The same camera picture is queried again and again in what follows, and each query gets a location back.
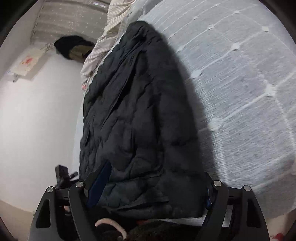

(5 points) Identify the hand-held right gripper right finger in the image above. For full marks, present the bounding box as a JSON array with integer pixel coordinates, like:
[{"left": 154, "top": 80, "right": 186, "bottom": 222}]
[{"left": 196, "top": 172, "right": 270, "bottom": 241}]

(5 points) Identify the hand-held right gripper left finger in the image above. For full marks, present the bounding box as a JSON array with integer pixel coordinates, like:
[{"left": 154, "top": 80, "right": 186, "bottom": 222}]
[{"left": 28, "top": 160, "right": 130, "bottom": 241}]

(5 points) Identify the black quilted jacket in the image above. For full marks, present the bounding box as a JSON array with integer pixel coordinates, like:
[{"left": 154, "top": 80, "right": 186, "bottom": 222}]
[{"left": 79, "top": 20, "right": 214, "bottom": 219}]

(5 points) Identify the dark fuzzy sleeve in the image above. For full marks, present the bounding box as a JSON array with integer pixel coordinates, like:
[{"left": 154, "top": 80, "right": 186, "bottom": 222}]
[{"left": 92, "top": 217, "right": 204, "bottom": 241}]

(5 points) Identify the light grid-pattern blanket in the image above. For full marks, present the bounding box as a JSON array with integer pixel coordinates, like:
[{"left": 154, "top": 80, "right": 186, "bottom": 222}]
[{"left": 125, "top": 0, "right": 296, "bottom": 219}]

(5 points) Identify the olive hanging garment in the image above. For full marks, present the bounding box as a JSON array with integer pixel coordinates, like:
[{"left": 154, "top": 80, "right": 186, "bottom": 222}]
[{"left": 69, "top": 45, "right": 93, "bottom": 62}]

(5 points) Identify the black hanging garment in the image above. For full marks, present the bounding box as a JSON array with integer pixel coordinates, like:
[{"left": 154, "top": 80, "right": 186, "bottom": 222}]
[{"left": 54, "top": 35, "right": 95, "bottom": 61}]

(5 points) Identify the striped duvet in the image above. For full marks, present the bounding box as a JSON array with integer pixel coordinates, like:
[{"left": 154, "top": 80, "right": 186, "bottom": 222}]
[{"left": 80, "top": 0, "right": 136, "bottom": 80}]

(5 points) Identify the grey dotted curtain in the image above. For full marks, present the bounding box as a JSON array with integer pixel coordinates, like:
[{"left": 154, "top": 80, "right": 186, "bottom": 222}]
[{"left": 30, "top": 0, "right": 111, "bottom": 45}]

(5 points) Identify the wall poster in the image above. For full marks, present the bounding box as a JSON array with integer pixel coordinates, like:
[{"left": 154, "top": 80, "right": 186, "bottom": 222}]
[{"left": 10, "top": 49, "right": 48, "bottom": 81}]

